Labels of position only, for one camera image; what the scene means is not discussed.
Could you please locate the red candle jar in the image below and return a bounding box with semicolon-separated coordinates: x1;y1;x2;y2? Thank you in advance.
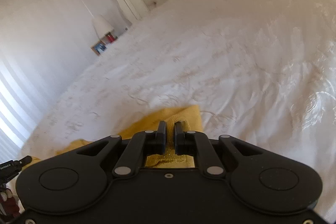
105;32;116;43

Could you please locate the white striped curtain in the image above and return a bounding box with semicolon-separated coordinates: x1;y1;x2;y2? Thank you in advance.
1;56;40;160

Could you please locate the white floral bedspread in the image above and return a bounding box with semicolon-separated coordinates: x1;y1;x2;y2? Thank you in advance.
21;0;335;222

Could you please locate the yellow knitted sweater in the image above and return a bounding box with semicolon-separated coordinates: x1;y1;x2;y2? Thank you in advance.
21;105;203;168

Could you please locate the white table lamp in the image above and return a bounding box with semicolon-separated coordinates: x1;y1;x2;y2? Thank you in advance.
92;15;114;39

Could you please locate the wooden picture frame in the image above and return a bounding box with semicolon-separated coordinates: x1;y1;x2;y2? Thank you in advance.
91;40;106;56

